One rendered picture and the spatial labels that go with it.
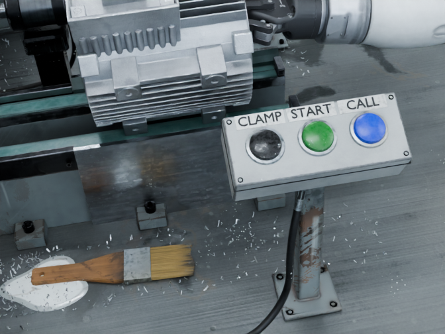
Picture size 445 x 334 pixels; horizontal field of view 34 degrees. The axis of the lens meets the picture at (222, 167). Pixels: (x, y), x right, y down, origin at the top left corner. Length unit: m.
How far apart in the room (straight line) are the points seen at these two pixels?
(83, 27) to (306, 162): 0.29
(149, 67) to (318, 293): 0.33
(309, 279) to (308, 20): 0.31
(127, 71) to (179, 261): 0.25
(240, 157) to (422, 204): 0.39
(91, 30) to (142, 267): 0.30
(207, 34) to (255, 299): 0.32
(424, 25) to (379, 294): 0.34
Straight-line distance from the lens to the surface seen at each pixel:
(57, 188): 0.97
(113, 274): 0.94
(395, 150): 0.71
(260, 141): 0.68
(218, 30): 0.87
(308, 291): 0.88
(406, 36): 0.97
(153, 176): 0.95
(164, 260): 0.94
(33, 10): 1.02
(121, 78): 0.85
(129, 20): 0.82
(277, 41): 1.29
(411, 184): 1.04
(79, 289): 0.94
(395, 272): 0.94
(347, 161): 0.70
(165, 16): 0.82
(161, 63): 0.87
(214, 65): 0.85
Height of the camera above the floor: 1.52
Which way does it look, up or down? 43 degrees down
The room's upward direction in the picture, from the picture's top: 4 degrees counter-clockwise
